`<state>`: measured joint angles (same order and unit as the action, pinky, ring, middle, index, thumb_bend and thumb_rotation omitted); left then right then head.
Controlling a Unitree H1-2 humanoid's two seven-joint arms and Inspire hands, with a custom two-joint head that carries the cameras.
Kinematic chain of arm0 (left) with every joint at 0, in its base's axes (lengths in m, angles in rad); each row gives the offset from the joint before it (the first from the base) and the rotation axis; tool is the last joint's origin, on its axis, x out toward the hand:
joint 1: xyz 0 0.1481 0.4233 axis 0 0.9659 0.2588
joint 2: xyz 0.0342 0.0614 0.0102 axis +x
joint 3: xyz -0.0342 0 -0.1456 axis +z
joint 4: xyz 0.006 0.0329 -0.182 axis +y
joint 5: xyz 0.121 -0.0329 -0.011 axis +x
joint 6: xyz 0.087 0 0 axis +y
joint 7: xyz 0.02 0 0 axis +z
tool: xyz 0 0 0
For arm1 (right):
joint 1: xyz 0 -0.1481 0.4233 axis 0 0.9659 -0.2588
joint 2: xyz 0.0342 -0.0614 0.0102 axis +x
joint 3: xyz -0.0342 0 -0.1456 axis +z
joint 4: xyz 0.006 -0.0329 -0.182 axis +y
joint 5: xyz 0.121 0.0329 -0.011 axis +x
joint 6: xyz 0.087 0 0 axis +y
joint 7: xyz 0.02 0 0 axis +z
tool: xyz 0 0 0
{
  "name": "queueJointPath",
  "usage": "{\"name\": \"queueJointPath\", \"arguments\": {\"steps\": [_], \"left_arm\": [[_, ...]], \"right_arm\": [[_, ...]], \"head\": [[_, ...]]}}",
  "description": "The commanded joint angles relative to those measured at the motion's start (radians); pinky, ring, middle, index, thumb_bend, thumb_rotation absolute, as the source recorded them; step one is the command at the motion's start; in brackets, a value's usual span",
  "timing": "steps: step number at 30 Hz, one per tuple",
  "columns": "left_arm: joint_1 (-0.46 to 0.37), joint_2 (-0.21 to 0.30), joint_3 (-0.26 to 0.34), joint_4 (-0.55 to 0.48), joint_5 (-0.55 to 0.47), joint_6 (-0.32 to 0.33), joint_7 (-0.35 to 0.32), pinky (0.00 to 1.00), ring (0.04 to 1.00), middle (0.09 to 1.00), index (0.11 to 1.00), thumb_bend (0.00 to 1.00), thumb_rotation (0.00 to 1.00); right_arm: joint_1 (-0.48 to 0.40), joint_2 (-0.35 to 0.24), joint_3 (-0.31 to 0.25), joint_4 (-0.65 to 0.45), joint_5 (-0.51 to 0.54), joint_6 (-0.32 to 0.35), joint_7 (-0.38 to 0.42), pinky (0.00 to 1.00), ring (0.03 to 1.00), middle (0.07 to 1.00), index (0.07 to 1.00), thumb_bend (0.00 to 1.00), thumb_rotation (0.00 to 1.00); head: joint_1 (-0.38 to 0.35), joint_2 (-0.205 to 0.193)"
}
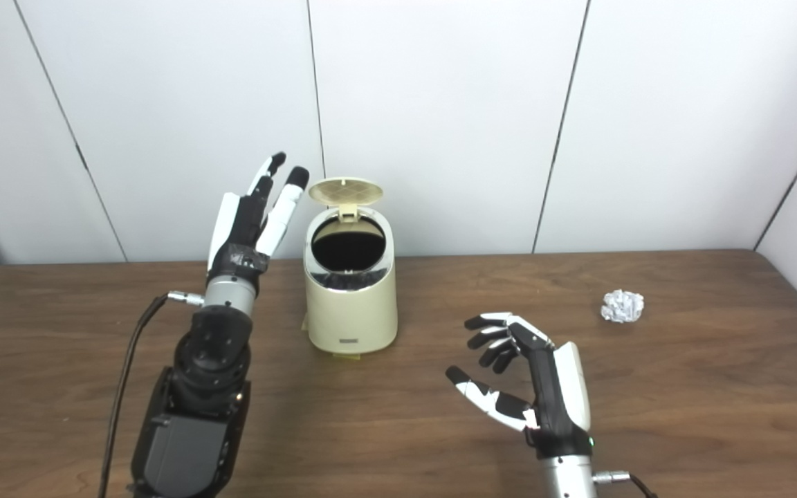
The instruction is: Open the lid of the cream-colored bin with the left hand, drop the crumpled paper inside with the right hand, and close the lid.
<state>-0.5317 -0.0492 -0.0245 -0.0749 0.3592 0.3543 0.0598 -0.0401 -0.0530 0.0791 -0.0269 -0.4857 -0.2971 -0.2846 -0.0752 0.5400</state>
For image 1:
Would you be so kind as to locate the white and black left hand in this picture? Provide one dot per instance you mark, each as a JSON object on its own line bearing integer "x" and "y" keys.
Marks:
{"x": 239, "y": 228}

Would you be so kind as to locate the white paper ball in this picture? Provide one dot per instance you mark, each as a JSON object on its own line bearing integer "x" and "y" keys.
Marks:
{"x": 623, "y": 306}

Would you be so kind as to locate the white and black right hand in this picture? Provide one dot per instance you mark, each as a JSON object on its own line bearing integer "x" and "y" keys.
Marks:
{"x": 549, "y": 394}

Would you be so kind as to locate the cream-colored bin body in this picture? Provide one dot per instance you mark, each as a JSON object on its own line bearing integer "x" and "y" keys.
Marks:
{"x": 350, "y": 311}

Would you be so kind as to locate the round cream bin lid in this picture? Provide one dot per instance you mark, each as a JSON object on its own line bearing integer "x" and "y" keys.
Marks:
{"x": 346, "y": 189}

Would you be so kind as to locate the yellow tape under bin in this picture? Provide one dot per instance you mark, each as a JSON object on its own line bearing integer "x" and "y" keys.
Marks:
{"x": 346, "y": 356}

